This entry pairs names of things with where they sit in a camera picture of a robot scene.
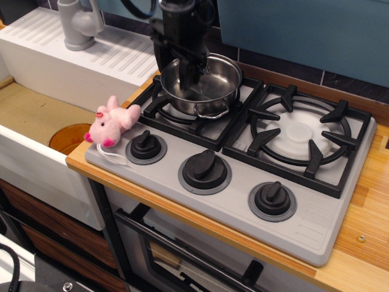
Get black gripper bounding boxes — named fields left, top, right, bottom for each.
left=150, top=9, right=210, bottom=91

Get stainless steel pan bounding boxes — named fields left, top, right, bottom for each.
left=160, top=54, right=243, bottom=119

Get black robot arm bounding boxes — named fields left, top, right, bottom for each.
left=122, top=1, right=216, bottom=90

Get black left stove knob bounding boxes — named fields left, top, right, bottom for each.
left=125, top=130, right=167, bottom=165

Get black stove knob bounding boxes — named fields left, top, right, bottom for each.
left=178, top=149, right=232, bottom=196
left=248, top=181, right=297, bottom=223
left=125, top=130, right=167, bottom=165

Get black middle stove knob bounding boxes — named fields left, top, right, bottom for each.
left=178, top=149, right=232, bottom=196

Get grey toy stove top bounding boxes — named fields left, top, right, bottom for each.
left=84, top=56, right=378, bottom=268

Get black right stove knob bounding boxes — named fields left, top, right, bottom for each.
left=248, top=181, right=297, bottom=223

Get black left burner grate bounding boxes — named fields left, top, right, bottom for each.
left=131, top=75, right=264, bottom=151

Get black burner grate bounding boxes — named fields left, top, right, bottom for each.
left=222, top=84, right=376, bottom=199
left=131, top=75, right=264, bottom=151

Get pink stuffed pig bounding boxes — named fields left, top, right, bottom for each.
left=84, top=96, right=141, bottom=148

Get grey toy faucet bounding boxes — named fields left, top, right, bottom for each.
left=57, top=0, right=104, bottom=51

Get white toy sink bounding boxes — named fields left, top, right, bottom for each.
left=1, top=7, right=157, bottom=231

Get orange plastic bowl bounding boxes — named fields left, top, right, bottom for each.
left=49, top=123, right=91, bottom=155

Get black right burner grate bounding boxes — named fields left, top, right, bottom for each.
left=222, top=84, right=376, bottom=199

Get wooden drawer fronts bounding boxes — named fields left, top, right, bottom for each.
left=1, top=181, right=128, bottom=291

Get oven door with black handle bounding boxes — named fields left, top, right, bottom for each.
left=113, top=203, right=300, bottom=291

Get black braided cable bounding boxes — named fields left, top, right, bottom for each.
left=0, top=243, right=21, bottom=292

